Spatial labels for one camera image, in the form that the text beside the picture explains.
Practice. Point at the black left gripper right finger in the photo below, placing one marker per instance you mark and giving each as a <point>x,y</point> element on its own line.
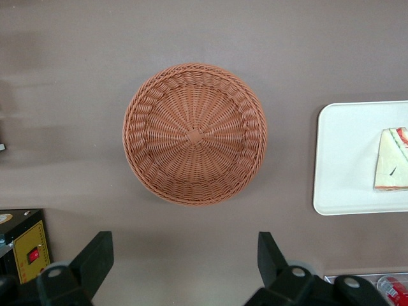
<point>277,274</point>

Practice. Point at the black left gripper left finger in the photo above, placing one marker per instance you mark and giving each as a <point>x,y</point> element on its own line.
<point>92,264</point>

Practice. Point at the triangle sandwich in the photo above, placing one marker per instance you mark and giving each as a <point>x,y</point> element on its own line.
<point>392,159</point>

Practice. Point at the red soda bottle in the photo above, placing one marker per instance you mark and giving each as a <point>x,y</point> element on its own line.
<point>395,287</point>

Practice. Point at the black machine box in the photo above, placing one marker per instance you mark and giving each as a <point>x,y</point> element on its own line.
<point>25,242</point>

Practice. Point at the clear acrylic bottle rack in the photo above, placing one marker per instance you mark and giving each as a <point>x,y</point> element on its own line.
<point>331,278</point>

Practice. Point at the round brown wicker basket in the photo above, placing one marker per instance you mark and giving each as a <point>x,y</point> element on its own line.
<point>194,137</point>

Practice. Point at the beige plastic tray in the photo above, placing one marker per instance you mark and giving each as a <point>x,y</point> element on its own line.
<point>344,159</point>

